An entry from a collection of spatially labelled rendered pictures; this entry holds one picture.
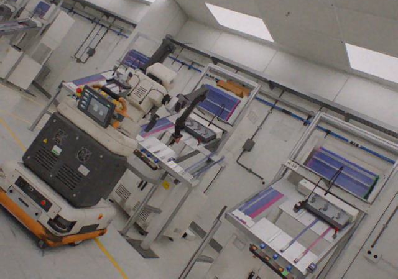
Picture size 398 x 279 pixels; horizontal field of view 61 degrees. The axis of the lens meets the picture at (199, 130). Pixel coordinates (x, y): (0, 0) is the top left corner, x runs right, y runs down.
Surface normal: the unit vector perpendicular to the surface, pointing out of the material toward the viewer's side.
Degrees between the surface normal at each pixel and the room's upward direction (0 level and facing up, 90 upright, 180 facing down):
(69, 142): 90
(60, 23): 90
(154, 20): 90
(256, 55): 90
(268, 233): 44
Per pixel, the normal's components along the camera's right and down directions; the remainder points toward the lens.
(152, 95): -0.13, -0.30
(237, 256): -0.48, -0.37
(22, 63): 0.67, 0.42
